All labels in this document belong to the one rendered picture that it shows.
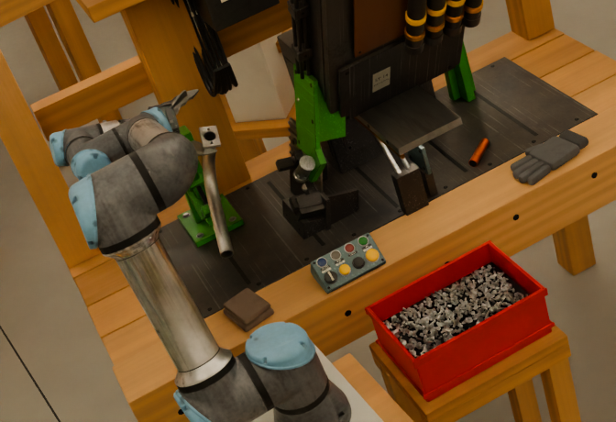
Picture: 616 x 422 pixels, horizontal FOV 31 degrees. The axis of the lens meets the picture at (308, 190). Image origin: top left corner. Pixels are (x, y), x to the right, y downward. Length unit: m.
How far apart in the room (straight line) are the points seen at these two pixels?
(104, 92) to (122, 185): 0.93
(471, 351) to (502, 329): 0.08
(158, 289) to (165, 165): 0.22
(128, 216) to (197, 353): 0.28
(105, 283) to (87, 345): 1.35
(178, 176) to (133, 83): 0.93
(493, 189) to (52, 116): 1.08
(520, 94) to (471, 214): 0.49
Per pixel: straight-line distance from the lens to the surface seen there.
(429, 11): 2.35
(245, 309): 2.45
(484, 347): 2.29
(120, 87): 2.83
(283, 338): 2.05
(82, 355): 4.11
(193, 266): 2.69
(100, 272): 2.85
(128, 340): 2.60
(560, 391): 2.45
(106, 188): 1.92
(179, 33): 2.73
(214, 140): 2.49
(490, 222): 2.57
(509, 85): 2.98
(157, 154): 1.93
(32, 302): 4.49
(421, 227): 2.55
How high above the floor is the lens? 2.43
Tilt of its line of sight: 33 degrees down
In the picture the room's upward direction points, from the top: 19 degrees counter-clockwise
